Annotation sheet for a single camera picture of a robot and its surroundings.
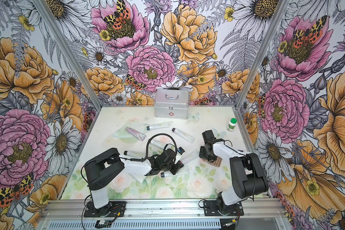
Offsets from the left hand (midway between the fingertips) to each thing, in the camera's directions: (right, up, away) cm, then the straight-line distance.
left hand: (179, 166), depth 90 cm
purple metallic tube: (-27, +17, +12) cm, 34 cm away
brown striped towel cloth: (+23, +2, -1) cm, 23 cm away
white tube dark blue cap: (+2, -1, -5) cm, 5 cm away
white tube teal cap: (-14, +24, +19) cm, 34 cm away
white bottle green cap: (+36, +25, +10) cm, 46 cm away
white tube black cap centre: (-14, +13, +7) cm, 20 cm away
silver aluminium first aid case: (-5, +41, +19) cm, 45 cm away
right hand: (+16, +4, +2) cm, 16 cm away
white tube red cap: (+5, +5, +2) cm, 8 cm away
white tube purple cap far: (+4, +18, +13) cm, 22 cm away
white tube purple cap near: (-18, +5, -26) cm, 32 cm away
